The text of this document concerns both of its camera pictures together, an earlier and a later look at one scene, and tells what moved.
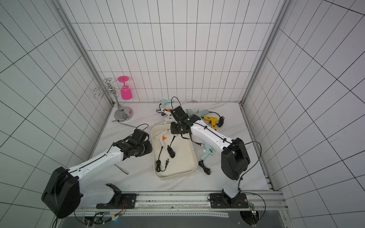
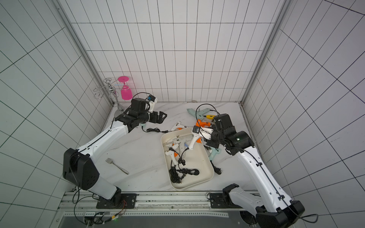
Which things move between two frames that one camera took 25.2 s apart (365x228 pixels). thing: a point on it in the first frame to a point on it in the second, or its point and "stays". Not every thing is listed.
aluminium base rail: x=187 y=204 stays
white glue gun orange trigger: x=168 y=112 to x=173 y=154
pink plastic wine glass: x=126 y=92 stays
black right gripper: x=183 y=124 to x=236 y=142
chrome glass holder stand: x=122 y=114 stays
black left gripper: x=148 y=150 to x=155 y=120
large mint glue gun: x=199 y=112 stays
